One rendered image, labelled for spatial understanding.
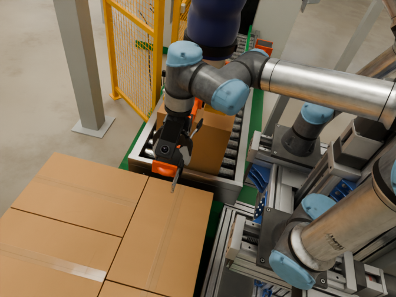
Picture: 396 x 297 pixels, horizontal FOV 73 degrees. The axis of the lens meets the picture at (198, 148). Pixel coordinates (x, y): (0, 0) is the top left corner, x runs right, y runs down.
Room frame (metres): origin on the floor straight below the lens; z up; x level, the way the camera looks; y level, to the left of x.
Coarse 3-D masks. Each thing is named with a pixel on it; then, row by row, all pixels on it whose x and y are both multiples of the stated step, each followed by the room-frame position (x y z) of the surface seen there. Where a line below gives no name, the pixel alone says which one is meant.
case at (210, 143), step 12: (204, 120) 1.08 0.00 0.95; (216, 120) 1.10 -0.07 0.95; (228, 120) 1.12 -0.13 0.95; (192, 132) 1.05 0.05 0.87; (204, 132) 1.04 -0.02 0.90; (216, 132) 1.04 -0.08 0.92; (228, 132) 1.03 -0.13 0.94; (204, 144) 1.04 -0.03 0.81; (216, 144) 1.04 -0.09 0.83; (192, 156) 1.05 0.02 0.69; (204, 156) 1.04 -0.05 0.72; (216, 156) 1.04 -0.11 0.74; (192, 168) 1.05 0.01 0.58; (204, 168) 1.04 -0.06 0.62; (216, 168) 1.03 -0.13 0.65
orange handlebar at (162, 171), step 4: (196, 100) 0.83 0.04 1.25; (196, 104) 0.81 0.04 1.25; (192, 108) 0.77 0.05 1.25; (196, 108) 0.78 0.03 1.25; (192, 112) 0.75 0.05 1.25; (196, 112) 0.77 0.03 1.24; (188, 116) 0.76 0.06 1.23; (192, 124) 0.70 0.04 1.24; (160, 168) 0.48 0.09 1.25; (160, 172) 0.47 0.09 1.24; (164, 172) 0.47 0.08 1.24; (168, 172) 0.47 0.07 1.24; (172, 172) 0.48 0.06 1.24
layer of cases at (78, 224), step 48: (48, 192) 0.71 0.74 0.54; (96, 192) 0.77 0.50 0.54; (144, 192) 0.84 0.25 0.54; (192, 192) 0.90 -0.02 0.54; (0, 240) 0.42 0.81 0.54; (48, 240) 0.47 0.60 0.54; (96, 240) 0.51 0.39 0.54; (144, 240) 0.56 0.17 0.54; (192, 240) 0.61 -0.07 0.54; (0, 288) 0.24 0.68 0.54; (48, 288) 0.28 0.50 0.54; (96, 288) 0.31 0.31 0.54; (144, 288) 0.35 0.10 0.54; (192, 288) 0.39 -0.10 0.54
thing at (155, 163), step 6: (174, 156) 0.52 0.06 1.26; (180, 156) 0.53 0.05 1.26; (156, 162) 0.49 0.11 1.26; (162, 162) 0.49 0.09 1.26; (168, 162) 0.50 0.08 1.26; (174, 162) 0.50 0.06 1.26; (156, 168) 0.49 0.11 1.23; (168, 168) 0.48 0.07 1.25; (174, 168) 0.48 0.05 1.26; (174, 174) 0.48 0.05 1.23
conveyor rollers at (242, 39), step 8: (240, 40) 3.08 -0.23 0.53; (240, 48) 2.90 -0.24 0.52; (232, 56) 2.64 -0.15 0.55; (240, 112) 1.74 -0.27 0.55; (240, 120) 1.64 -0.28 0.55; (232, 128) 1.55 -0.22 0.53; (232, 136) 1.46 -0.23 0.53; (232, 144) 1.37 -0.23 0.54; (144, 152) 1.13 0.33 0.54; (152, 152) 1.14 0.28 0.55; (232, 152) 1.29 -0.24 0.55; (224, 160) 1.20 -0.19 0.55; (232, 160) 1.21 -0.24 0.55; (224, 168) 1.13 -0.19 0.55; (232, 176) 1.10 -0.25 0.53
